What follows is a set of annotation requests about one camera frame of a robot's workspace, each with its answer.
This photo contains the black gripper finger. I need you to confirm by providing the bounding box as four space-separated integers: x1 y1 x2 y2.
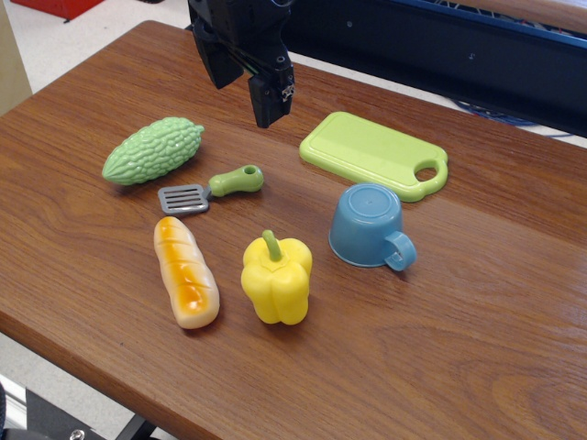
193 21 244 89
248 74 294 128

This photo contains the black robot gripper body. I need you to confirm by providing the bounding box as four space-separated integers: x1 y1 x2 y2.
188 1 292 80

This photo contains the grey spatula with green handle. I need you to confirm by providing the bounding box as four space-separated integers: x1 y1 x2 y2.
158 164 264 215

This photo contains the light green cutting board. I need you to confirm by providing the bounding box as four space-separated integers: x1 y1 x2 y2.
299 112 449 203

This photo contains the green toy bitter melon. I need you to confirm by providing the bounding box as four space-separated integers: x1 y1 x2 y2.
102 116 205 186

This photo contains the blue plastic cup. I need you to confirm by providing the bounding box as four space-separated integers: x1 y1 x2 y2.
328 183 417 271

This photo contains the red box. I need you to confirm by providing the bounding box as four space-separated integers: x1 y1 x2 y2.
12 0 102 20

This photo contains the yellow toy bell pepper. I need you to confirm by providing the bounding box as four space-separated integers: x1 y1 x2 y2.
240 230 313 325

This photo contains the toy bread loaf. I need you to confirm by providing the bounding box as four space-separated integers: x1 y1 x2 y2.
153 216 220 330

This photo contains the black metal frame rail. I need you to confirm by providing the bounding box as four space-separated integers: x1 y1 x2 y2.
282 1 586 137

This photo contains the black table base bracket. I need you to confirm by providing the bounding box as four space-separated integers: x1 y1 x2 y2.
0 382 155 440

